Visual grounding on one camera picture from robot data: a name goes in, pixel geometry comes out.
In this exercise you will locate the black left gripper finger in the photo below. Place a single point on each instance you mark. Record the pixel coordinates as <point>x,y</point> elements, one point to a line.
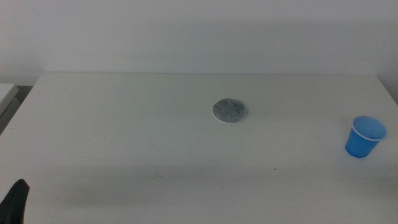
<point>14,205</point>

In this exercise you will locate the blue plastic cup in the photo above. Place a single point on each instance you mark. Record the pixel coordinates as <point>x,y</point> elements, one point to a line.
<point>360,144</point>

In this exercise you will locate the round grey cup mat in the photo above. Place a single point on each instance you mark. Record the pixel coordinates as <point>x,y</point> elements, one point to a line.
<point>230,110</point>

